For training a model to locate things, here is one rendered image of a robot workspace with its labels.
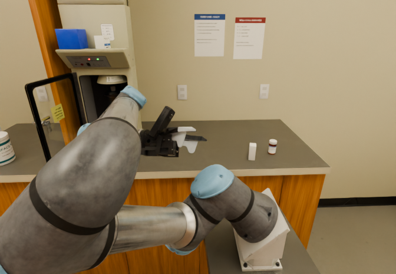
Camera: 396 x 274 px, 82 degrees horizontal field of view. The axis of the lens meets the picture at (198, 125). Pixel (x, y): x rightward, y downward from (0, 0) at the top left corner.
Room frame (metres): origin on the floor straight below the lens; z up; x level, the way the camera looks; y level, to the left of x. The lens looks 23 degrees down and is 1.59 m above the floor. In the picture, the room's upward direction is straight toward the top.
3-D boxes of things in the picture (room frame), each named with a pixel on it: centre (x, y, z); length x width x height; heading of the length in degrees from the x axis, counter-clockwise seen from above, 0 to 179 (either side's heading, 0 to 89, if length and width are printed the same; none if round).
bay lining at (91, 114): (1.37, 0.53, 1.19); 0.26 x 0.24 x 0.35; 93
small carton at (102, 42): (1.19, 0.47, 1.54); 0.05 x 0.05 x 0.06; 76
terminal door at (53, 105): (1.07, 0.69, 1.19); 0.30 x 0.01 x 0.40; 173
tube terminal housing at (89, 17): (1.37, 0.53, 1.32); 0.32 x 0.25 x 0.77; 93
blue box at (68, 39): (1.19, 0.61, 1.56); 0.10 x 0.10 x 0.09; 3
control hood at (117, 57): (1.19, 0.52, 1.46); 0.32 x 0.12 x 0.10; 93
